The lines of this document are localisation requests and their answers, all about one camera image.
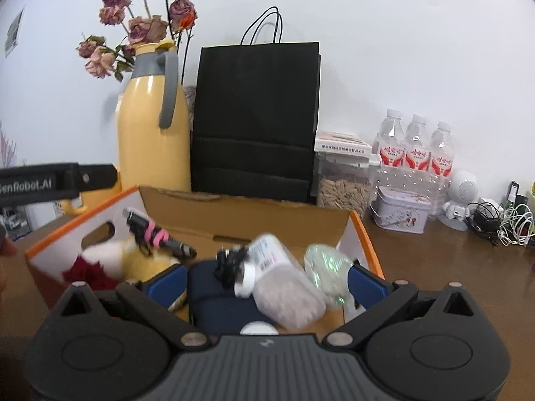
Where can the red cardboard box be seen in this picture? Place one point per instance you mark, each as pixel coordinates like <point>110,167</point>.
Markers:
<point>250,221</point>

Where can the small white plastic case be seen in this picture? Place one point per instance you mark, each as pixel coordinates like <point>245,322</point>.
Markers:
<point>257,328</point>

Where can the wall poster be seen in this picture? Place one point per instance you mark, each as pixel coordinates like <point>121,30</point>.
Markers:
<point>14,31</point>

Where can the white robot figure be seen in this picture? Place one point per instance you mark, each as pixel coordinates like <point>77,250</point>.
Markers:
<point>462,186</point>

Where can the black paper bag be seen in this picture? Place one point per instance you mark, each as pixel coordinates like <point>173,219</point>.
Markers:
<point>250,112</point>

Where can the brown knitted item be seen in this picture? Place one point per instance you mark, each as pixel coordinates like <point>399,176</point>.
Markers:
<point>190,106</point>

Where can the metal rolling cart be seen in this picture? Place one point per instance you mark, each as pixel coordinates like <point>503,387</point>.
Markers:
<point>16,223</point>

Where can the dried pink roses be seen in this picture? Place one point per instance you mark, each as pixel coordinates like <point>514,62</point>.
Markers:
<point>144,27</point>

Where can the yellow mug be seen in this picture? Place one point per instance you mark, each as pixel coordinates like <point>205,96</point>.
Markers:
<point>98,195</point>

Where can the black power adapter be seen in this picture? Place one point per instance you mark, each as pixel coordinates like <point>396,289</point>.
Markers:
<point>513,194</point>

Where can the red fabric flower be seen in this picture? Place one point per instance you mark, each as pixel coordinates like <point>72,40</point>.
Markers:
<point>90,275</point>

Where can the clear crumpled plastic bag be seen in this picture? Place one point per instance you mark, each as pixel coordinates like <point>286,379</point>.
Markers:
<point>326,267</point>

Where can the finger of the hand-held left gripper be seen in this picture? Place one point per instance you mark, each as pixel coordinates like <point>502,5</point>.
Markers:
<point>41,183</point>

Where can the clear cotton swab container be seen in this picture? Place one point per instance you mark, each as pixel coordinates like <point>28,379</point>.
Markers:
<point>284,292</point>

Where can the clear seed container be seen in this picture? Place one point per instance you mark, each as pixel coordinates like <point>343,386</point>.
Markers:
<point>342,188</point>

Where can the yellow thermos jug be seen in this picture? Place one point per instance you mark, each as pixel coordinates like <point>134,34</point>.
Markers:
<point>146,142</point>

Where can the navy blue fabric case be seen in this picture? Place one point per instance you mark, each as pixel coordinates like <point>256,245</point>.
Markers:
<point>209,300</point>

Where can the white charger block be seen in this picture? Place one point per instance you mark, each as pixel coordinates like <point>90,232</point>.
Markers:
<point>489,205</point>

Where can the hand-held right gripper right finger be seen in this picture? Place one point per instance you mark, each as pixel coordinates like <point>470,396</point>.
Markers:
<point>365,286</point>

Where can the grey printed tin box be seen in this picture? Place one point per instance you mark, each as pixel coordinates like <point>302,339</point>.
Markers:
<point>401,213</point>

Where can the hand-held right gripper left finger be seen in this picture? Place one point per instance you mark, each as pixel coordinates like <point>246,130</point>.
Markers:
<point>167,285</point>

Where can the purple flower wall sticker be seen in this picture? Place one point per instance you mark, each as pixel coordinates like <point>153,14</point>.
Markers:
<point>7,146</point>

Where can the yellow and white plush toy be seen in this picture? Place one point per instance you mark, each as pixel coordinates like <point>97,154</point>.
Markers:
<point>138,265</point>

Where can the black stick with pink band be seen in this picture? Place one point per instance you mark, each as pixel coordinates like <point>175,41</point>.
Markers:
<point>142,223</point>

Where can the person's left hand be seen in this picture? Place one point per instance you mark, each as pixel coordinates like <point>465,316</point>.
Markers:
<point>6,246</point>

